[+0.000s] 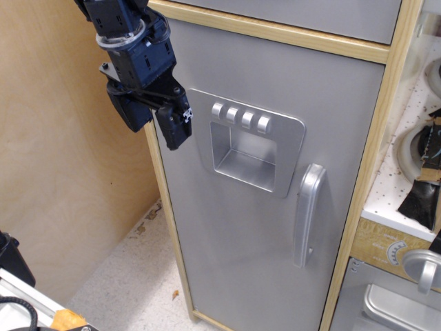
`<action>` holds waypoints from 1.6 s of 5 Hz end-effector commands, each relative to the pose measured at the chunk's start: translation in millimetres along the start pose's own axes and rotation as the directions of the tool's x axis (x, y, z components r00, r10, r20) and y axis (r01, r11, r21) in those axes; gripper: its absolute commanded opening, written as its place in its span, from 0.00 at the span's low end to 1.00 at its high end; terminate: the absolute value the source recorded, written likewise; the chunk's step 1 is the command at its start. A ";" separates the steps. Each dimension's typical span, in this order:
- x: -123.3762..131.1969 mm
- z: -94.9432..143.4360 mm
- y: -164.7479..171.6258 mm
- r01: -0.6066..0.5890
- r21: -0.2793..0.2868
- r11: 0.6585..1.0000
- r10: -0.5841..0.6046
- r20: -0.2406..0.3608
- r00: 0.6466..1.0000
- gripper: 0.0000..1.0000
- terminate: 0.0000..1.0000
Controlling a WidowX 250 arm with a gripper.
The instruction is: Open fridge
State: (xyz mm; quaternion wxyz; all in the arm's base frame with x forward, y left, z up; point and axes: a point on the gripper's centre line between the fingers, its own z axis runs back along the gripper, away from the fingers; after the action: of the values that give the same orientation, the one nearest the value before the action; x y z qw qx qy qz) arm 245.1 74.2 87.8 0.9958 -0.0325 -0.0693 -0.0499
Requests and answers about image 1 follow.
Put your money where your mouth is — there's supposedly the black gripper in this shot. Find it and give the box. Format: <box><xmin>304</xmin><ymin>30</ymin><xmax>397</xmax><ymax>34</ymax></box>
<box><xmin>99</xmin><ymin>34</ymin><xmax>192</xmax><ymax>150</ymax></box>

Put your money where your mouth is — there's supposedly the silver toy fridge door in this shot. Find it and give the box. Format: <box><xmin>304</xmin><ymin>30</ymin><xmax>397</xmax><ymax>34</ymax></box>
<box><xmin>161</xmin><ymin>20</ymin><xmax>384</xmax><ymax>330</ymax></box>

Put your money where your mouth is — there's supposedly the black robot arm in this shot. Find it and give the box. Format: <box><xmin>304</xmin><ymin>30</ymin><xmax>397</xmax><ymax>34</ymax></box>
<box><xmin>76</xmin><ymin>1</ymin><xmax>192</xmax><ymax>150</ymax></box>

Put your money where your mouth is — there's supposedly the orange tape piece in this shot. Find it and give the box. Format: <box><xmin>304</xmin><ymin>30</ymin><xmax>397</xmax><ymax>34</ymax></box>
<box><xmin>50</xmin><ymin>309</ymin><xmax>88</xmax><ymax>330</ymax></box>

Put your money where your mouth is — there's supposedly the silver freezer door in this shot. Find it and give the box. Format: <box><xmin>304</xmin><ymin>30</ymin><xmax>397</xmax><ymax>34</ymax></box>
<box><xmin>184</xmin><ymin>0</ymin><xmax>401</xmax><ymax>44</ymax></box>

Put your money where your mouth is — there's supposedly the wooden toy kitchen cabinet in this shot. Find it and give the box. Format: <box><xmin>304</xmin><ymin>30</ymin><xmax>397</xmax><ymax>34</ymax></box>
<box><xmin>146</xmin><ymin>1</ymin><xmax>423</xmax><ymax>330</ymax></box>

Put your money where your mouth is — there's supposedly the white speckled stove counter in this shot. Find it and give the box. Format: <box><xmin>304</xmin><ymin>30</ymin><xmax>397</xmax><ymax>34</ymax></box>
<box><xmin>361</xmin><ymin>37</ymin><xmax>440</xmax><ymax>241</ymax></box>

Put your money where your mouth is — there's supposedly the black torn burner sticker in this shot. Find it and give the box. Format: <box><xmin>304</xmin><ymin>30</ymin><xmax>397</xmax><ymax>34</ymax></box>
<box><xmin>398</xmin><ymin>110</ymin><xmax>441</xmax><ymax>231</ymax></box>

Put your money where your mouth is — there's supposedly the silver oven door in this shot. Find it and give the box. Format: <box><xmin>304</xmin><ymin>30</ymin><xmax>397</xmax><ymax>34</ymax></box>
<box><xmin>330</xmin><ymin>258</ymin><xmax>440</xmax><ymax>331</ymax></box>

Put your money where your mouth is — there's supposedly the silver oven knob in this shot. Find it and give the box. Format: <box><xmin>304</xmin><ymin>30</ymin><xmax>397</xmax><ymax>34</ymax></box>
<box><xmin>402</xmin><ymin>249</ymin><xmax>440</xmax><ymax>295</ymax></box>

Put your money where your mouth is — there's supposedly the aluminium extrusion rail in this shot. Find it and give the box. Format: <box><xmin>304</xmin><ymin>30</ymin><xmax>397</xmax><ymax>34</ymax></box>
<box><xmin>1</xmin><ymin>269</ymin><xmax>64</xmax><ymax>330</ymax></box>

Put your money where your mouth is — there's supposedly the black braided cable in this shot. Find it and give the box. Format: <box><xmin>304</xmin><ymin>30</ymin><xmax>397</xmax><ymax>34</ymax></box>
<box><xmin>0</xmin><ymin>295</ymin><xmax>39</xmax><ymax>328</ymax></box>

